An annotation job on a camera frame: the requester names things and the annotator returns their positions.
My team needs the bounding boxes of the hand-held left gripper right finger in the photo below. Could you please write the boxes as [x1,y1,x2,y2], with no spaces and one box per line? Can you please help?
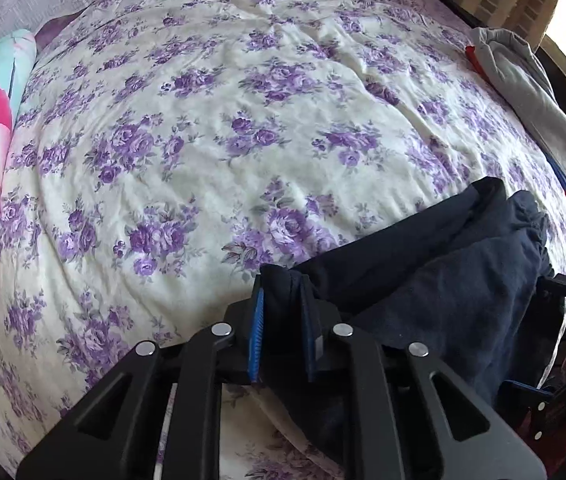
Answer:
[299,285,549,480]

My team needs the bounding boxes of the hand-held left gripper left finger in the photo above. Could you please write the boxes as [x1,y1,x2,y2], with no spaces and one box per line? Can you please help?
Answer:
[15,287,266,480]

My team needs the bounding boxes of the navy blue pants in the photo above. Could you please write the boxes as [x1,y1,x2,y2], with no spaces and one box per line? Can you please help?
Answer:
[260,176,564,466]

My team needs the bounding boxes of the grey garment with striped trim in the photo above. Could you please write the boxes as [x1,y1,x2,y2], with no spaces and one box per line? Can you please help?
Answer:
[466,25,566,238]

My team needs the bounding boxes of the purple floral bed sheet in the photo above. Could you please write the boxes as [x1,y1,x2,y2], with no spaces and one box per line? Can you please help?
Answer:
[0,0,566,480]

